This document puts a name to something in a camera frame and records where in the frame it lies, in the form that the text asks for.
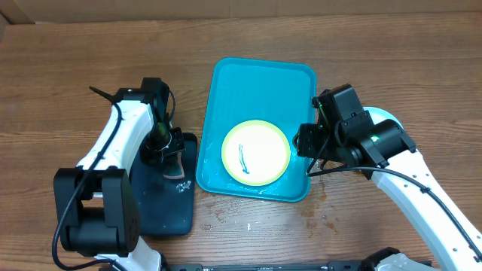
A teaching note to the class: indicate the teal plastic tray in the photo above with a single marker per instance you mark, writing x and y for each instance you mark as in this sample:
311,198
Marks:
252,89

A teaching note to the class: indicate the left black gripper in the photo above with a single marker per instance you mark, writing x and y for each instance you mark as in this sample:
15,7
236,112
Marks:
152,158

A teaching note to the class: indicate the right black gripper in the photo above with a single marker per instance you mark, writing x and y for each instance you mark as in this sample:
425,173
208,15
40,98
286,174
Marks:
309,138

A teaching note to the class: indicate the black plastic tray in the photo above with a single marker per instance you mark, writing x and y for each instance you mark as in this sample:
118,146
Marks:
166,207

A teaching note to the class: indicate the light blue plate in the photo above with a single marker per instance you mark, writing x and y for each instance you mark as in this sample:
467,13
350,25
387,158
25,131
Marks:
378,115

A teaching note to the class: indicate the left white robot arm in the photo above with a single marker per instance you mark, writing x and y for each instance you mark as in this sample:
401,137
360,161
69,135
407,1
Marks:
97,212

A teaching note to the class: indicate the yellow-rimmed plate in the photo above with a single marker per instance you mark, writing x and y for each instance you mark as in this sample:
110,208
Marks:
255,153

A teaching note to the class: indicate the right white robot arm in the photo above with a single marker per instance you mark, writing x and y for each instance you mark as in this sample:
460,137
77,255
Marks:
384,153

